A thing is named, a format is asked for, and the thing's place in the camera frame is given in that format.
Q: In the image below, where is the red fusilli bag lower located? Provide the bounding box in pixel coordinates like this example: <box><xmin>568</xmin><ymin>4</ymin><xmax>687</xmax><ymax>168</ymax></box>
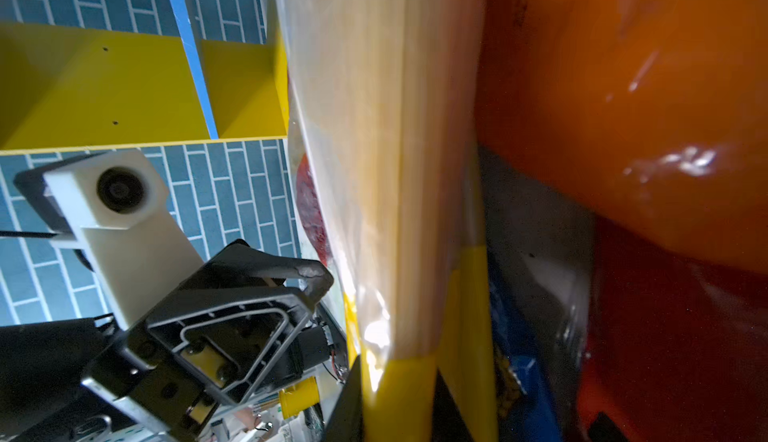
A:
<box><xmin>576</xmin><ymin>218</ymin><xmax>767</xmax><ymax>441</ymax></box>

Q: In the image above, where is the red macaroni bag upper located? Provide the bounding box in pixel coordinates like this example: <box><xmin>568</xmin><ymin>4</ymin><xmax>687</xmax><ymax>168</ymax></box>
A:
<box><xmin>286</xmin><ymin>69</ymin><xmax>334</xmax><ymax>266</ymax></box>

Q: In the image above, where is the orange macaroni bag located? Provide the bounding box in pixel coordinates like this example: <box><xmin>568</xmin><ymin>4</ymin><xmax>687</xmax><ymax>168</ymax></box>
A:
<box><xmin>475</xmin><ymin>0</ymin><xmax>767</xmax><ymax>272</ymax></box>

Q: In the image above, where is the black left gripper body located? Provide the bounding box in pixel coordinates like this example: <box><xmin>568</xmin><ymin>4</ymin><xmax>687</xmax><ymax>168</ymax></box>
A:
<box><xmin>82</xmin><ymin>240</ymin><xmax>334</xmax><ymax>441</ymax></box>

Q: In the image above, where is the yellow shelf with coloured boards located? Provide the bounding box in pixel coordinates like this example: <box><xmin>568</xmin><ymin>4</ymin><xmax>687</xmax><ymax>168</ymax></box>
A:
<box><xmin>1</xmin><ymin>0</ymin><xmax>289</xmax><ymax>154</ymax></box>

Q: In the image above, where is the blue shell pasta bag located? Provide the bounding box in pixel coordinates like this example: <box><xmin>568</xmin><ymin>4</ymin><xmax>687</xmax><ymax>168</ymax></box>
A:
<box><xmin>487</xmin><ymin>253</ymin><xmax>563</xmax><ymax>441</ymax></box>

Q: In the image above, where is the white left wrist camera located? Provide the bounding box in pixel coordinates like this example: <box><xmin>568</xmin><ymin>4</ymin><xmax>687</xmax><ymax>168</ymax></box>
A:
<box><xmin>13</xmin><ymin>149</ymin><xmax>203</xmax><ymax>329</ymax></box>

